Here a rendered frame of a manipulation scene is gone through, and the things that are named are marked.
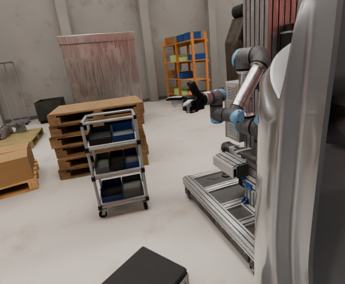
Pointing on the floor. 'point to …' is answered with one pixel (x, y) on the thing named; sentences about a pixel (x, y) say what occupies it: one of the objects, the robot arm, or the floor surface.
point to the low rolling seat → (149, 270)
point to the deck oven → (101, 66)
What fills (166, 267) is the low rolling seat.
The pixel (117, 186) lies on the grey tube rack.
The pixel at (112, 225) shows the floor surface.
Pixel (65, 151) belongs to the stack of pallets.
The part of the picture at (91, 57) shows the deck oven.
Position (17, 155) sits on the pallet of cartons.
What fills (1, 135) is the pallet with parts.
